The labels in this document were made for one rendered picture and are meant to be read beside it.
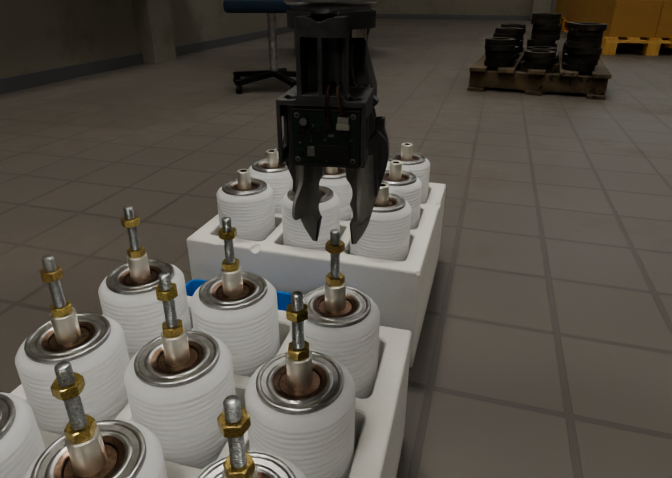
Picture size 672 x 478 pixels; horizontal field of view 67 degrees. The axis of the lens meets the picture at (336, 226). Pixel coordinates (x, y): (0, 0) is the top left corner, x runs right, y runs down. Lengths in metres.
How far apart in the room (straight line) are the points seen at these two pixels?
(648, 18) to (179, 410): 5.32
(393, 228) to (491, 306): 0.34
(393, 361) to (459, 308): 0.44
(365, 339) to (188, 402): 0.18
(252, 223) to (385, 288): 0.25
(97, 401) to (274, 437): 0.19
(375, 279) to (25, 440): 0.49
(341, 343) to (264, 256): 0.34
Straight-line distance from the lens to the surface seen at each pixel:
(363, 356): 0.54
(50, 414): 0.57
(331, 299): 0.53
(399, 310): 0.80
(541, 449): 0.79
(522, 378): 0.89
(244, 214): 0.85
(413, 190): 0.89
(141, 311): 0.61
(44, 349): 0.56
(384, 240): 0.78
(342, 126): 0.40
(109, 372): 0.55
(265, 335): 0.58
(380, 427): 0.52
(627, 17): 5.47
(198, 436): 0.51
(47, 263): 0.52
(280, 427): 0.44
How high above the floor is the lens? 0.56
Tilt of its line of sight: 25 degrees down
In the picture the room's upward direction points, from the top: straight up
